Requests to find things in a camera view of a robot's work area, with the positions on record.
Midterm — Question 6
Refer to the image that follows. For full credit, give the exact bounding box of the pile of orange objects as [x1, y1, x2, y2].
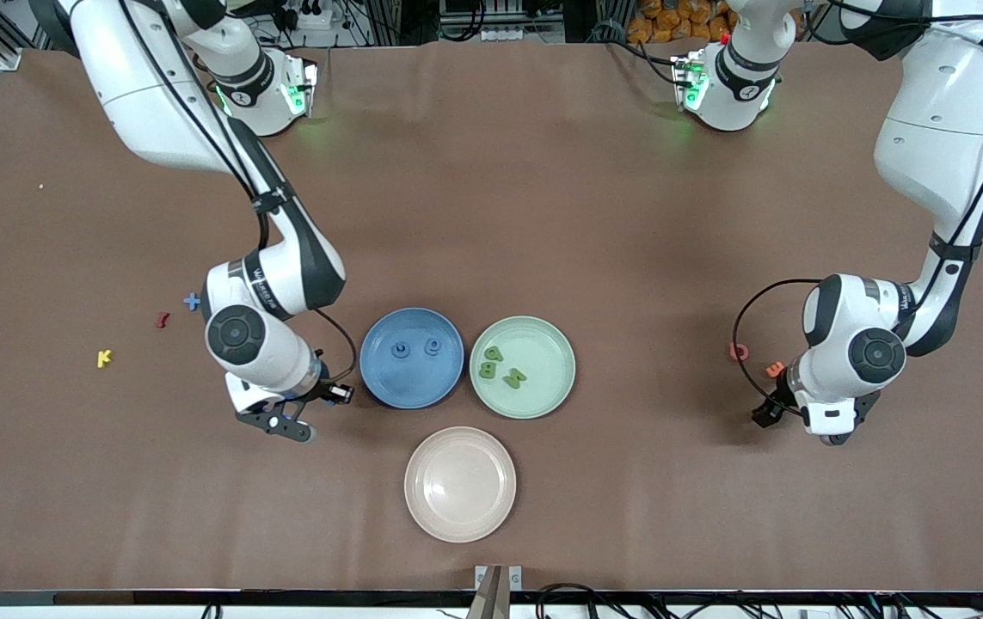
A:
[629, 0, 733, 44]

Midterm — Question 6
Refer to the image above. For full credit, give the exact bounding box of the black table edge rail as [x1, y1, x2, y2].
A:
[0, 588, 983, 608]

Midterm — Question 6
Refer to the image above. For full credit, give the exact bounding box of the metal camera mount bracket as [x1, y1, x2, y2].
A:
[474, 563, 524, 619]

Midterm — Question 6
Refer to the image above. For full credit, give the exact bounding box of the brown table cover sheet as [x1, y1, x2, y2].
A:
[0, 39, 983, 594]

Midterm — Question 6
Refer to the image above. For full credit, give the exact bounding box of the blue round plate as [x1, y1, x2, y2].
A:
[359, 307, 465, 410]

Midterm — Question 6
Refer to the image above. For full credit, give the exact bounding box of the black cable bundle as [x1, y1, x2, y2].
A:
[534, 574, 983, 619]

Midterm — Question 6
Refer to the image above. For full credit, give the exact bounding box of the white power strip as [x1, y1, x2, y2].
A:
[280, 0, 337, 31]

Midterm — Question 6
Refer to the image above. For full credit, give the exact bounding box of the beige round plate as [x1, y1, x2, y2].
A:
[403, 426, 518, 544]

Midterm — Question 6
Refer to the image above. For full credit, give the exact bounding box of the light green round plate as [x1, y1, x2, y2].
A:
[469, 316, 577, 420]

